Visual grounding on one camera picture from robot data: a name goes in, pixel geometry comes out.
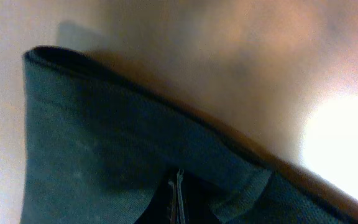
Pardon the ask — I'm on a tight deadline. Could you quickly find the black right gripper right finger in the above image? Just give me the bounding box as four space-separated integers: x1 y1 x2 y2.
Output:
176 170 221 224

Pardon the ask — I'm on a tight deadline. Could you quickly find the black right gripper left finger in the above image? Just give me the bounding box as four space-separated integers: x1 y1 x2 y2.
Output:
135 170 177 224

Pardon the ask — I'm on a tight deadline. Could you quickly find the black polo shirt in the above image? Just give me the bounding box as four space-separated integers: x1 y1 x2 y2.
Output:
21 46 354 223

